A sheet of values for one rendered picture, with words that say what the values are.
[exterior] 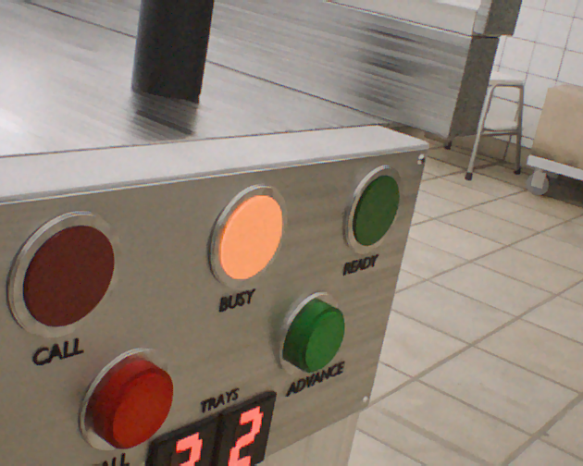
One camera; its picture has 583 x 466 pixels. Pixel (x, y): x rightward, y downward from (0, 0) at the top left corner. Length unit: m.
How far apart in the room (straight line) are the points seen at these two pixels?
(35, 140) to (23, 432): 0.09
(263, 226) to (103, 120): 0.07
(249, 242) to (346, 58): 0.16
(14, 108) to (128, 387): 0.11
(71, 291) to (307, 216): 0.11
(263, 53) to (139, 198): 0.22
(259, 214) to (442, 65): 0.14
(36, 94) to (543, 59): 4.23
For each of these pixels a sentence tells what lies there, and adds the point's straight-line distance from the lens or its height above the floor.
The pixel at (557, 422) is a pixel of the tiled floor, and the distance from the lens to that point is 2.11.
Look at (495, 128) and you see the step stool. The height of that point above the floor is 0.22.
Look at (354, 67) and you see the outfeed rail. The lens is 0.45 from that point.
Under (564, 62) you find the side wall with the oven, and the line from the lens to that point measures 4.51.
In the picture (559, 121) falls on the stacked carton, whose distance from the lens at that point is 4.00.
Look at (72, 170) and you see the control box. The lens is 0.28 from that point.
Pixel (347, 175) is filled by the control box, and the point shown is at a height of 0.83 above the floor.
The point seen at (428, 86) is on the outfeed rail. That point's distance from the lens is 0.43.
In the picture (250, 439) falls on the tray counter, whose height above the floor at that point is 0.72.
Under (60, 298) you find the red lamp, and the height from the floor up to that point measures 0.81.
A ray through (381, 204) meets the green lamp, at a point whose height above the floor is 0.81.
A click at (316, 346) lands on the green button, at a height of 0.76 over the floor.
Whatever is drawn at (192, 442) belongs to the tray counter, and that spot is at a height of 0.73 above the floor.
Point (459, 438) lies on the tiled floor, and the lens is 1.92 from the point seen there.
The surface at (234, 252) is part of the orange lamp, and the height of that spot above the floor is 0.81.
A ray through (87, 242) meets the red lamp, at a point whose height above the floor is 0.82.
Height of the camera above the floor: 0.92
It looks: 19 degrees down
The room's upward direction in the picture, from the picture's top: 11 degrees clockwise
